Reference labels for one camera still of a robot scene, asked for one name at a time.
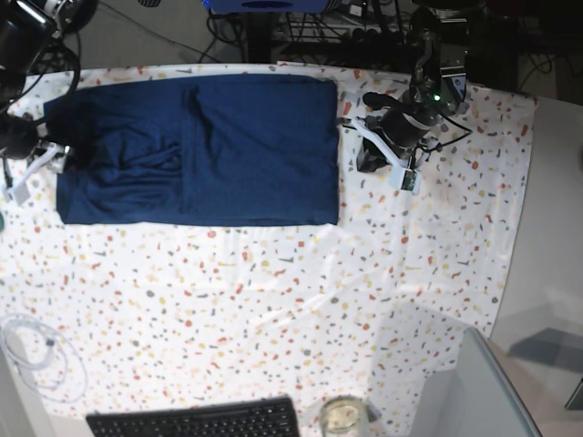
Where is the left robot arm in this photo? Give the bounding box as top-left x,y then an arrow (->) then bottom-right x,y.
363,1 -> 473,168

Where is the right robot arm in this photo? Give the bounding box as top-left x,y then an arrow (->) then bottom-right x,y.
1,1 -> 98,159

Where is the terrazzo pattern table cover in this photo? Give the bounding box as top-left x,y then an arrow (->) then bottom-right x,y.
1,85 -> 538,435

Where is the clear glass jar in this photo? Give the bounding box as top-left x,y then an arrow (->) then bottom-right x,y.
320,396 -> 369,437

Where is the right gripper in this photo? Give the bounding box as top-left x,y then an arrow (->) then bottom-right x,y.
1,114 -> 41,159

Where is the black computer keyboard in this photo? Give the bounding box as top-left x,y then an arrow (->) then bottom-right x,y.
86,397 -> 300,437

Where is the blue box with oval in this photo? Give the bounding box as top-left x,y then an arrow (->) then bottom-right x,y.
202,0 -> 343,14

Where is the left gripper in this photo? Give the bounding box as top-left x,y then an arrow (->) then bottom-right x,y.
356,92 -> 440,173

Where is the grey laptop computer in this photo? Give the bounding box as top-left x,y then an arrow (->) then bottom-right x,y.
411,328 -> 541,437

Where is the navy blue t-shirt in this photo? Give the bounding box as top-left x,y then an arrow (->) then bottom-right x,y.
45,74 -> 340,227

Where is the coiled white cable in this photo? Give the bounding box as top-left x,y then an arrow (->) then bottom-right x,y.
0,314 -> 89,404

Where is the black wire rack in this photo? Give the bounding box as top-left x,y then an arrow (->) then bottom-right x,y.
272,8 -> 434,46

